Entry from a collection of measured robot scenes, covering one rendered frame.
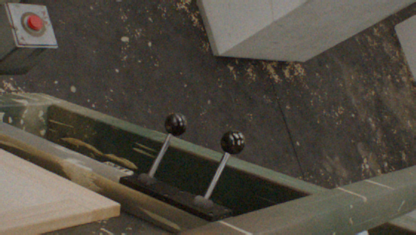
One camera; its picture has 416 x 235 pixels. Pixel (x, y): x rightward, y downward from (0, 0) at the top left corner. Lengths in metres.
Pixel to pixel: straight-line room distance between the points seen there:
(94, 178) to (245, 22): 2.48
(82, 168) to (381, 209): 0.80
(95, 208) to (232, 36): 2.63
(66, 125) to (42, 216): 0.62
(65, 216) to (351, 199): 0.65
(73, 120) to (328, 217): 1.23
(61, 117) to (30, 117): 0.07
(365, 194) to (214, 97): 3.16
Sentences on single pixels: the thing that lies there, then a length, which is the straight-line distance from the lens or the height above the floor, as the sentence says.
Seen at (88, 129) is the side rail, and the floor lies 1.02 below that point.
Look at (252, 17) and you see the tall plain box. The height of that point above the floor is 0.35.
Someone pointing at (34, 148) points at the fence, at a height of 1.15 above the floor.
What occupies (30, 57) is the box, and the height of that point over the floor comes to 0.87.
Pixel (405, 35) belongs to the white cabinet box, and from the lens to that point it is 5.92.
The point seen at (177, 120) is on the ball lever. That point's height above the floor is 1.45.
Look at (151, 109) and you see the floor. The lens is 3.11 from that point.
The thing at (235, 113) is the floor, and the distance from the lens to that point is 3.57.
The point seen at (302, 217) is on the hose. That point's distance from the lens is 0.29.
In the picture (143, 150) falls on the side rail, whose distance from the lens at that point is 1.34.
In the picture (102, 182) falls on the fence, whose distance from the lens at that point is 1.07.
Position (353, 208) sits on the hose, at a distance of 0.33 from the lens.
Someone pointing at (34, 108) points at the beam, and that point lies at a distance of 1.56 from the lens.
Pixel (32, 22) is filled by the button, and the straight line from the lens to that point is 1.61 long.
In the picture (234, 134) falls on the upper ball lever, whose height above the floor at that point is 1.54.
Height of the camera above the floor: 2.12
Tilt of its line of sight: 39 degrees down
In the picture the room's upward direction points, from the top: 62 degrees clockwise
